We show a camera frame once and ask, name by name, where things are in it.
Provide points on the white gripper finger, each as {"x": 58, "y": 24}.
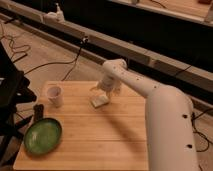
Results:
{"x": 95, "y": 88}
{"x": 109, "y": 95}

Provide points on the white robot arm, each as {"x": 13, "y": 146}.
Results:
{"x": 170, "y": 139}

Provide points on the green ceramic bowl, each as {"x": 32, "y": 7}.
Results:
{"x": 43, "y": 136}

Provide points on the white plastic cup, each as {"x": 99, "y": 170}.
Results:
{"x": 55, "y": 96}

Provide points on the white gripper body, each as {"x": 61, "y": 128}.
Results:
{"x": 109, "y": 84}

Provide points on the white sponge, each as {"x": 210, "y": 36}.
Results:
{"x": 99, "y": 101}

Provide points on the small dark cylinder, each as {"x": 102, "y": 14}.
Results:
{"x": 38, "y": 112}

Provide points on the white object on rail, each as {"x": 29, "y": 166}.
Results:
{"x": 58, "y": 15}

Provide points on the black stand left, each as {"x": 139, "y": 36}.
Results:
{"x": 13, "y": 90}

